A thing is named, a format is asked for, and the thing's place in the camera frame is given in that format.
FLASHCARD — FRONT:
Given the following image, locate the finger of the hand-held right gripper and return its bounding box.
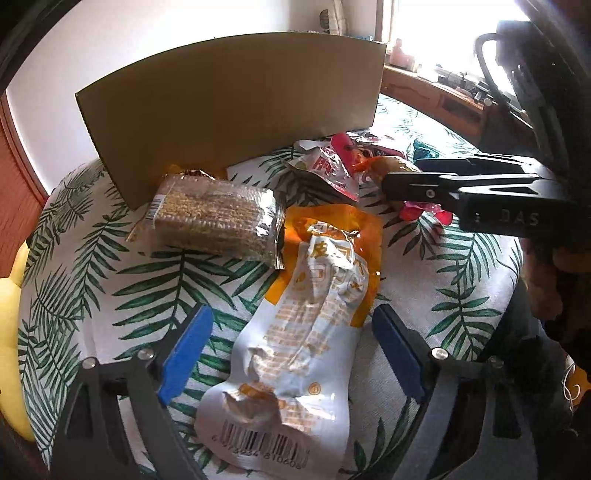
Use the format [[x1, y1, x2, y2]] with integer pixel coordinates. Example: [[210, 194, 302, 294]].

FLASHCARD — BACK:
[[382, 172, 570, 216], [416, 156, 553, 179]]

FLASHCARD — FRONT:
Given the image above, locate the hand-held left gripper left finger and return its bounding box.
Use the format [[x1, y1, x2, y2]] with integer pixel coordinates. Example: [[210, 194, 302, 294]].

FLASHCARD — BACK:
[[51, 304, 215, 480]]

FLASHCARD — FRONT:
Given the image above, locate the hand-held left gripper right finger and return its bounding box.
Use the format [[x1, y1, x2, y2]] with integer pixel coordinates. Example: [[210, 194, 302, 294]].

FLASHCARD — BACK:
[[372, 304, 541, 480]]

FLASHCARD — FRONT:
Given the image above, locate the pink snack packet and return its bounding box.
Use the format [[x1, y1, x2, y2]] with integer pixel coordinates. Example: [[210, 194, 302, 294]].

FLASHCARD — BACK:
[[352, 154, 455, 226]]

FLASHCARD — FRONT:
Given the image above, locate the orange and white snack packet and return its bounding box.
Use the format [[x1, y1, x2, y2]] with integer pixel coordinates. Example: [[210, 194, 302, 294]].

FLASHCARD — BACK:
[[194, 205, 384, 472]]

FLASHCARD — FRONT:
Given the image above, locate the clear packet of brown crackers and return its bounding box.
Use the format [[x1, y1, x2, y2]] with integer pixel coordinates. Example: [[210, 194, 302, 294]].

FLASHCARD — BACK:
[[127, 172, 287, 269]]

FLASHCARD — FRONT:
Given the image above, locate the brown cardboard box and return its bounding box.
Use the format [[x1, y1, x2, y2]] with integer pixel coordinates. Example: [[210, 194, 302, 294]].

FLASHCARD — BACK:
[[75, 32, 387, 210]]

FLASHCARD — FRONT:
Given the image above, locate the person's right hand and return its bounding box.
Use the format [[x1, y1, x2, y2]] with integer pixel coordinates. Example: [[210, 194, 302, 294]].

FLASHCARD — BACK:
[[522, 240, 575, 324]]

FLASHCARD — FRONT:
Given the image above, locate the dark red snack packet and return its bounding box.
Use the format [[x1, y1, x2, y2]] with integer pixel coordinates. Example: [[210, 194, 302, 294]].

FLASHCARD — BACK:
[[332, 131, 408, 160]]

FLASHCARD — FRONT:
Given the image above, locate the wooden window cabinet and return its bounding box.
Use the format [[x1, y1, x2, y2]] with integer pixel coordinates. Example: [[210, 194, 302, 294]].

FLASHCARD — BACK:
[[381, 65, 536, 153]]

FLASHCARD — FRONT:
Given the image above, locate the green leaf print cloth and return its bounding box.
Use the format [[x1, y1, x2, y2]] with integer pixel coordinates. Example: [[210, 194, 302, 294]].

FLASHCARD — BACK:
[[18, 95, 525, 476]]

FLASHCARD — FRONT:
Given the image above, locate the pink jar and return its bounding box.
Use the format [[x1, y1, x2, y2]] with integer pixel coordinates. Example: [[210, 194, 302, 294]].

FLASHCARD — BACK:
[[390, 39, 415, 68]]

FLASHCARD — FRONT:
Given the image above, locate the bright window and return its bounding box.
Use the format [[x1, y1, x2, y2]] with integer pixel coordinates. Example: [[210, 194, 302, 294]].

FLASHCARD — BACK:
[[376, 0, 532, 79]]

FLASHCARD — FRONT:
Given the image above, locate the yellow plush toy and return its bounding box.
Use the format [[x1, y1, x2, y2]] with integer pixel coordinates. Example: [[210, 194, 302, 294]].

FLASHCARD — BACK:
[[0, 240, 35, 441]]

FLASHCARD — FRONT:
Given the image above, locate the small grey fan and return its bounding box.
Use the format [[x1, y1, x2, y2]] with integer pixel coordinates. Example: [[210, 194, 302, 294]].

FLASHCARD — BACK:
[[318, 8, 346, 34]]

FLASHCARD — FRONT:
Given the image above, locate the wooden headboard panel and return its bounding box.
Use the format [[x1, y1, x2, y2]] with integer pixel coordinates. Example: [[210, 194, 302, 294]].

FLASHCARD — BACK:
[[0, 97, 48, 227]]

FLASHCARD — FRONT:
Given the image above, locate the black cable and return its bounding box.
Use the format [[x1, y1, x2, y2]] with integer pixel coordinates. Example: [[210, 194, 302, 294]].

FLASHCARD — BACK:
[[475, 33, 513, 109]]

